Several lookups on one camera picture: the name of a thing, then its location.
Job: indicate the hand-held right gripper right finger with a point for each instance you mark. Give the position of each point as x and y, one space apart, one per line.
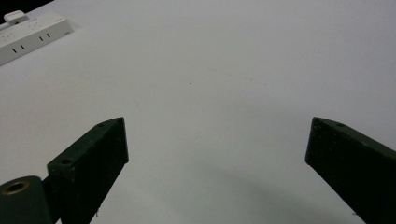
351 165

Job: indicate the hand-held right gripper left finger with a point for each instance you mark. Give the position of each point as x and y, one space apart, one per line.
93 161

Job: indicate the white power strip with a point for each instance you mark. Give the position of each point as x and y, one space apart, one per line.
29 35

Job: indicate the white plug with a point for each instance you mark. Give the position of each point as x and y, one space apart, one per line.
15 17

